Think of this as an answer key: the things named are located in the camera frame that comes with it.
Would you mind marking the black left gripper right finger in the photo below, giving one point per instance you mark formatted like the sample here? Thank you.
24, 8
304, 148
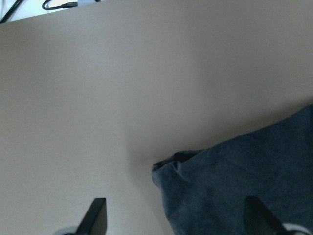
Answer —
259, 220

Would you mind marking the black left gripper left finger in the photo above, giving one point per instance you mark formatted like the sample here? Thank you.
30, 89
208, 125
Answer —
95, 219

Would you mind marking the black t-shirt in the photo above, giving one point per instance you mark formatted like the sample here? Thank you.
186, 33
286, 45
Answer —
203, 191

